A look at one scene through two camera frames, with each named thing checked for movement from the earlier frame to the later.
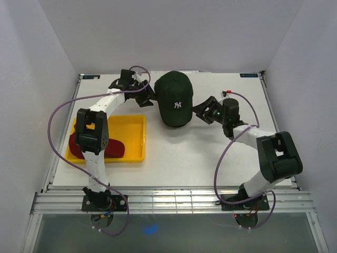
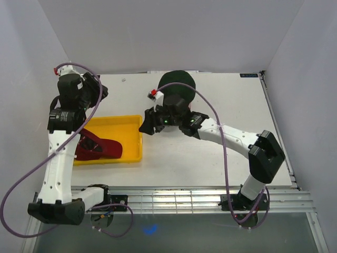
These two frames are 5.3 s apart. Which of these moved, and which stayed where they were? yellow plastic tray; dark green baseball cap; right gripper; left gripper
Moved: left gripper; right gripper
Stayed: yellow plastic tray; dark green baseball cap
